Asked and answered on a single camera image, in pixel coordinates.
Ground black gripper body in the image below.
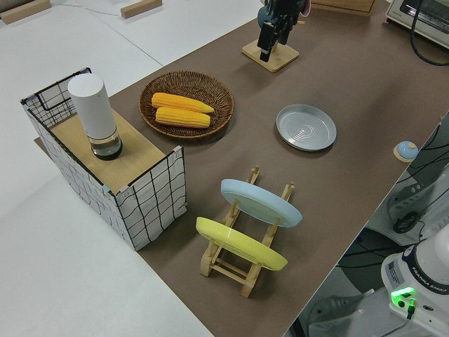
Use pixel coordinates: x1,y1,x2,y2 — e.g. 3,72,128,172
262,0,304,25

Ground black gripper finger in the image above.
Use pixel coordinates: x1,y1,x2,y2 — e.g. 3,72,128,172
257,21,277,63
279,19,293,45

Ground gray metal plate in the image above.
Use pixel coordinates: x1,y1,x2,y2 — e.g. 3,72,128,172
276,103,337,152

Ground light blue plate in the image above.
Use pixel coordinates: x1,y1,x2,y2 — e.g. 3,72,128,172
220,178,303,229

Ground yellow plate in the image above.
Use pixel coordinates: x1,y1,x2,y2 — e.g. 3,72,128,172
195,216,289,272

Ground wooden plate rack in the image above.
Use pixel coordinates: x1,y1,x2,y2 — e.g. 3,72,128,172
199,164,296,298

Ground wooden mug tree stand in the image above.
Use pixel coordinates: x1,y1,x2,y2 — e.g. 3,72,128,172
241,19,307,74

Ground wooden drawer box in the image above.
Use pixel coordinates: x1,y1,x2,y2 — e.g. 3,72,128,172
310,0,377,18

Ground brown table mat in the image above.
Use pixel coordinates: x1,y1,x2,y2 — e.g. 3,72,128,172
34,0,449,337

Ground brown wicker basket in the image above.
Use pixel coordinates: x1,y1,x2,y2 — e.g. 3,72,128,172
139,70,235,141

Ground yellow corn cob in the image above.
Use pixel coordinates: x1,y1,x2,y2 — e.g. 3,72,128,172
154,106,212,129
151,92,215,114

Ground white toaster oven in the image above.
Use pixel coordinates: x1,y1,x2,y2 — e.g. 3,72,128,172
384,0,449,45

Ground small wooden block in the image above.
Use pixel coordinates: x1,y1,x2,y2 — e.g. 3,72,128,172
0,6,35,25
120,0,163,19

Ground light wooden shelf board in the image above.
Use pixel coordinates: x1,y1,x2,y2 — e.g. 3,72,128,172
48,111,166,187

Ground white cylinder bottle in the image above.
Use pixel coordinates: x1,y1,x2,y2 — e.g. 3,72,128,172
67,72,123,161

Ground gray robot mounting stand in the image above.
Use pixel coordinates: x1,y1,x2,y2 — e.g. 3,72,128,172
288,115,449,337

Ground black toaster power cable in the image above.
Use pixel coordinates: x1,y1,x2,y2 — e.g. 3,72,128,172
410,5,449,67

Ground thin blue cable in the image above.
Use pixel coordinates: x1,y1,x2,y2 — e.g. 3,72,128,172
52,2,122,18

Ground wire grid shelf white panels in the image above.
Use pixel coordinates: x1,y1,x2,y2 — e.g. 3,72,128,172
20,66,188,252

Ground coiled black cable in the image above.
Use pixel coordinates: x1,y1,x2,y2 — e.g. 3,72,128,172
392,210,427,235

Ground green lit plug cable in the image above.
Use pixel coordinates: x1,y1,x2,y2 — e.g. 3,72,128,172
404,296,417,321

